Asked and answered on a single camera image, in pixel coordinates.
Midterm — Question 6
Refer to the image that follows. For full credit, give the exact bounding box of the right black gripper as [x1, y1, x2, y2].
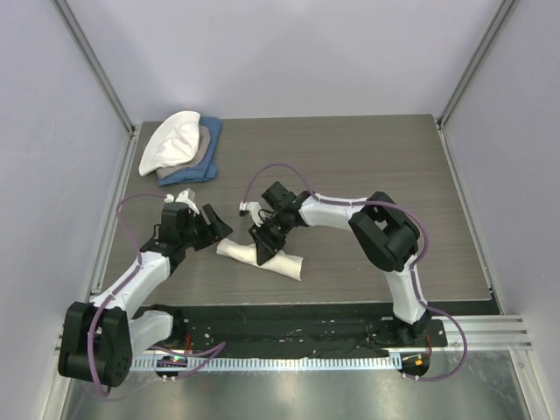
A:
[249, 211, 292, 265]

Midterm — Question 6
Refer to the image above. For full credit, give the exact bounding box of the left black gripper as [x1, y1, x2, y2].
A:
[180, 204, 231, 250]

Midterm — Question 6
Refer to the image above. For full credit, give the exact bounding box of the white cloth napkin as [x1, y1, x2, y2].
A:
[215, 238, 304, 281]

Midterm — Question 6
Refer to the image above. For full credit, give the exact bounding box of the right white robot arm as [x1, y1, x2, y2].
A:
[240, 182, 431, 346]

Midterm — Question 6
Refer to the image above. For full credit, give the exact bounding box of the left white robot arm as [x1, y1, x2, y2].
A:
[58, 202, 233, 394]

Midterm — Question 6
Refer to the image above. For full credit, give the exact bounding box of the blue checkered cloth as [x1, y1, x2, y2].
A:
[157, 116, 222, 186]

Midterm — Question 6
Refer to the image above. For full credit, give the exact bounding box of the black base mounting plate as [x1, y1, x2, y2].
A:
[155, 303, 448, 360]

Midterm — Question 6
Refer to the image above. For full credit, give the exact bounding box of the white folded cloth on pile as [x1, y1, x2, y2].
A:
[138, 110, 201, 177]

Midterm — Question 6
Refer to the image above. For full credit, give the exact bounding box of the grey cloth in pile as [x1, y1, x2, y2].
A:
[157, 125, 211, 179]

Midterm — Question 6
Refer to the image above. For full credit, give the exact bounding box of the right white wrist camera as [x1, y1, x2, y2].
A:
[238, 201, 263, 227]

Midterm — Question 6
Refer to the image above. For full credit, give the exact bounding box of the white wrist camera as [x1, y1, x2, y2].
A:
[238, 201, 263, 227]
[164, 188, 200, 214]

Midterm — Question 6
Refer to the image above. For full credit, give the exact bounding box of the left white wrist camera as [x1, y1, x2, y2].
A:
[164, 188, 200, 214]

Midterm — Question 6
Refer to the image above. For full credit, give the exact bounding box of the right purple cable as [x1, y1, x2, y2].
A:
[240, 164, 469, 381]

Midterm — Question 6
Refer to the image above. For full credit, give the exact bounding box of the purple cable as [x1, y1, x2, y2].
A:
[240, 164, 469, 381]
[89, 194, 227, 398]

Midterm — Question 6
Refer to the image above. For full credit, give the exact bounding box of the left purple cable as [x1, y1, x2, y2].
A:
[89, 194, 227, 398]

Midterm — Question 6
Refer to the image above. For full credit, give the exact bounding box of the white slotted cable duct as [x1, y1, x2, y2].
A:
[130, 353, 402, 373]

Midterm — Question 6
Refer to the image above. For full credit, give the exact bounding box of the left aluminium frame post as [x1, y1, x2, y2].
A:
[51, 0, 135, 136]

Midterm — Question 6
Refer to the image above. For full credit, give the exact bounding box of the aluminium frame post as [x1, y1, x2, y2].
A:
[437, 0, 519, 129]
[51, 0, 135, 136]

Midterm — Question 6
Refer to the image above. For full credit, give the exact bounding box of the right aluminium frame post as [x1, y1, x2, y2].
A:
[437, 0, 519, 129]

